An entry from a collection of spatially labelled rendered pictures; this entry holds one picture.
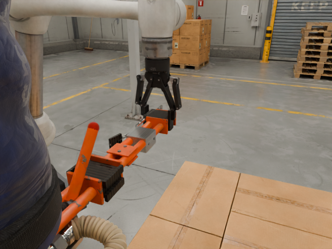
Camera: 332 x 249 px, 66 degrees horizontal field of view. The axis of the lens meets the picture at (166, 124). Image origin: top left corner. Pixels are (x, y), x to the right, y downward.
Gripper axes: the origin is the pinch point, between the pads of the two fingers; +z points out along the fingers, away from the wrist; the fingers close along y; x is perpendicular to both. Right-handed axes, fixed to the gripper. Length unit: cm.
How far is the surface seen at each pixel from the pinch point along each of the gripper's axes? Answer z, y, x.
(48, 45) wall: 85, -812, 730
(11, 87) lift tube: -26, 11, -56
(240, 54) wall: 106, -87, 915
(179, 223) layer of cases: 67, 0, 25
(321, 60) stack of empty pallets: 74, 138, 663
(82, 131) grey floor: 121, -203, 186
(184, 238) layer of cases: 67, 5, 16
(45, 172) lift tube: -16, 11, -54
